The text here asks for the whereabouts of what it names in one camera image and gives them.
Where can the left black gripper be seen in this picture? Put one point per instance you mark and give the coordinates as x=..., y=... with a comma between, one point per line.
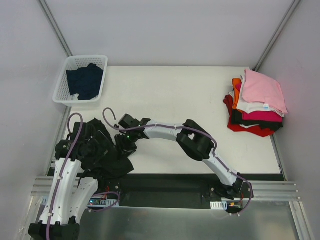
x=100, y=144

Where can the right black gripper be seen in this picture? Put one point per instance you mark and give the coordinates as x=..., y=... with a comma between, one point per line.
x=125, y=146

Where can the white plastic laundry basket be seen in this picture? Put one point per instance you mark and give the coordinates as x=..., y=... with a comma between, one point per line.
x=62, y=94

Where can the red t shirt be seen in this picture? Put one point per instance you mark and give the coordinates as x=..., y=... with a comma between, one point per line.
x=256, y=130

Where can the white t shirt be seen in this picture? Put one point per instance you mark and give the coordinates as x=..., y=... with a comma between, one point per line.
x=250, y=107

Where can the magenta t shirt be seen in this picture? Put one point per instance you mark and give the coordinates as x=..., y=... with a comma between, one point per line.
x=260, y=116

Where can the pink t shirt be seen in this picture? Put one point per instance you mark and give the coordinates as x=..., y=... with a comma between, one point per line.
x=259, y=88

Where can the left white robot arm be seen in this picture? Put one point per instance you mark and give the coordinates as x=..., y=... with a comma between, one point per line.
x=67, y=201

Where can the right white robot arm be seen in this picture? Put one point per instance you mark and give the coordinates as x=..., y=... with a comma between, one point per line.
x=193, y=140

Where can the navy blue t shirt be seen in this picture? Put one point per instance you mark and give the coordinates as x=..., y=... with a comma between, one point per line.
x=85, y=81

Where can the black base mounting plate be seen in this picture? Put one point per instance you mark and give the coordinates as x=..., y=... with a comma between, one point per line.
x=172, y=191

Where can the left white cable duct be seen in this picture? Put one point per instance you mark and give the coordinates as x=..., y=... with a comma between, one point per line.
x=98, y=202

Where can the white cable duct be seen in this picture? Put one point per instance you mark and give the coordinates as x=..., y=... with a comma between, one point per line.
x=218, y=205
x=98, y=202

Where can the aluminium frame rail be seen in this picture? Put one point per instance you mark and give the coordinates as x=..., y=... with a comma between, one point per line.
x=279, y=191

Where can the right white cable duct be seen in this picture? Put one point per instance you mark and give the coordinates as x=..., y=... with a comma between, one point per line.
x=218, y=205

